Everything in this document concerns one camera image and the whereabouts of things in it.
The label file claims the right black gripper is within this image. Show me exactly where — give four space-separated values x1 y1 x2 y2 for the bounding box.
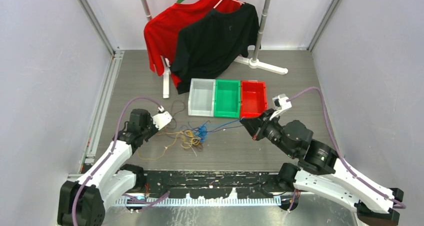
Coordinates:
239 107 296 157

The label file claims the blue wire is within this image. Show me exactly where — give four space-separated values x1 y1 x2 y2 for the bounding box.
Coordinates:
178 118 245 145

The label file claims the yellow wire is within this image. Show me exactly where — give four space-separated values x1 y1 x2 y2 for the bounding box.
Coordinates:
136 129 203 161

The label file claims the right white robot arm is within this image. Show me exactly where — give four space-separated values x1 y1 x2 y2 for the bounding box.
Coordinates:
240 109 404 225

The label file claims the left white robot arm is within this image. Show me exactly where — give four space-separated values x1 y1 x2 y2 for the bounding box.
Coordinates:
57 108 172 225

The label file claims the red plastic bin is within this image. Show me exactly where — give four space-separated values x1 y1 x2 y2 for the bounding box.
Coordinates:
239 81 268 118

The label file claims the green plastic bin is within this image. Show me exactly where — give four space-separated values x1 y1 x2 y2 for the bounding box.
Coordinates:
213 79 241 118

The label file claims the white plastic bin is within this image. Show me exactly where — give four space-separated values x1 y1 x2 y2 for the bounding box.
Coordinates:
187 78 216 117

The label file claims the white clothes rack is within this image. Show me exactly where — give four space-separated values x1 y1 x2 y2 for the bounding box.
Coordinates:
140 0 288 99

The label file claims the black t-shirt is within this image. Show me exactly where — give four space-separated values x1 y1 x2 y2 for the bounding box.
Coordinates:
170 4 259 94

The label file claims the red t-shirt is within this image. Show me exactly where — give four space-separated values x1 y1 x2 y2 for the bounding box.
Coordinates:
143 0 243 89

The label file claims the white slotted cable duct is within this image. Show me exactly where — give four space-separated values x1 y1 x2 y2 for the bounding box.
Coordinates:
114 195 282 207

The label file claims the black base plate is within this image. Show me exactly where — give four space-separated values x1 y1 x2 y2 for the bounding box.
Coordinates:
126 170 293 199

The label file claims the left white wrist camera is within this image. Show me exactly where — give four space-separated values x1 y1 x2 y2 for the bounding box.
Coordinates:
152 111 173 131

